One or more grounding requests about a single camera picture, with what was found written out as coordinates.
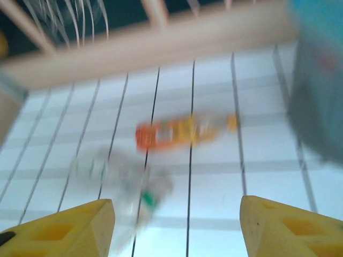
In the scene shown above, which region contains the grey mesh waste bin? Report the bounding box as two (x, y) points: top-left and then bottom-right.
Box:
(285, 32), (343, 164)

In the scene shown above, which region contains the blue plastic bin liner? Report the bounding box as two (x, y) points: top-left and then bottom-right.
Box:
(286, 0), (343, 41)

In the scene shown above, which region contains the orange black label juice bottle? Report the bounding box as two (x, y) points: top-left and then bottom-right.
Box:
(135, 112), (241, 154)

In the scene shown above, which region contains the clear bottle green label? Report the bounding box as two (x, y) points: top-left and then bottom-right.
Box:
(71, 147), (175, 241)

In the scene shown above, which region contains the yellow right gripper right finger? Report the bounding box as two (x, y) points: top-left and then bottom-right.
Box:
(239, 195), (343, 257)

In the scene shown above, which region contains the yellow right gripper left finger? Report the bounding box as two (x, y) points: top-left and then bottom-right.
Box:
(0, 198), (116, 257)

